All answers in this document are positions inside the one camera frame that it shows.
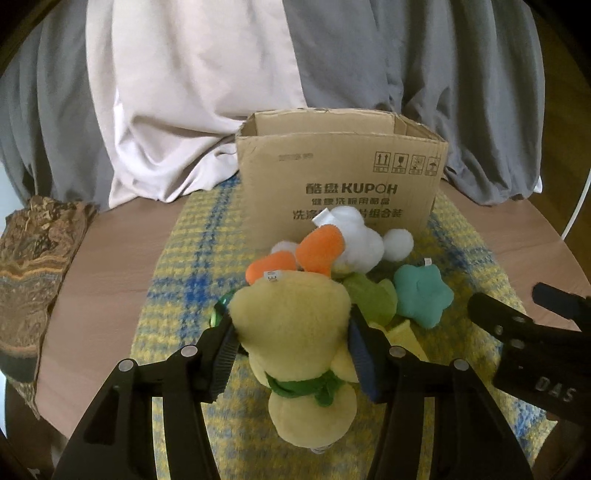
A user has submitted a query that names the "teal star plush cushion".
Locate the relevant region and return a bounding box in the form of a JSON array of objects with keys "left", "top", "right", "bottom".
[{"left": 394, "top": 264, "right": 454, "bottom": 329}]

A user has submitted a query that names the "yellow duck plush toy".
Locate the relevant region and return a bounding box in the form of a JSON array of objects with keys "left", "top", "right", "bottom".
[{"left": 228, "top": 225, "right": 359, "bottom": 451}]

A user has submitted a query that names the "pale pink bed sheet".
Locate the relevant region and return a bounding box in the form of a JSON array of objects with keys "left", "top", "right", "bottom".
[{"left": 86, "top": 1, "right": 305, "bottom": 207}]

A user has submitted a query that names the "brown patterned cloth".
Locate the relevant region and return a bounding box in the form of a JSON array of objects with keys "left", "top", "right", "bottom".
[{"left": 1, "top": 196, "right": 97, "bottom": 417}]

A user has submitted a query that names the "white cable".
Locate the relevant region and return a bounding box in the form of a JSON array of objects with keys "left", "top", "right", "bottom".
[{"left": 560, "top": 168, "right": 591, "bottom": 242}]

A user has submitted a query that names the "white plush toy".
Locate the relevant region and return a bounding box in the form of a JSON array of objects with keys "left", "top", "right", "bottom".
[{"left": 270, "top": 206, "right": 414, "bottom": 277}]

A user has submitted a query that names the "brown cardboard box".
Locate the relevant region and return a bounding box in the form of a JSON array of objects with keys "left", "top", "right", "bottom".
[{"left": 235, "top": 109, "right": 449, "bottom": 250}]

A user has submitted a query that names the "green plush toy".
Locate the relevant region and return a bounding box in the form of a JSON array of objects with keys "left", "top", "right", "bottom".
[{"left": 342, "top": 273, "right": 398, "bottom": 327}]

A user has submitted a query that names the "grey bed duvet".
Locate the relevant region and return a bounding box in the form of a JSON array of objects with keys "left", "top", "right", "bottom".
[{"left": 1, "top": 1, "right": 545, "bottom": 210}]

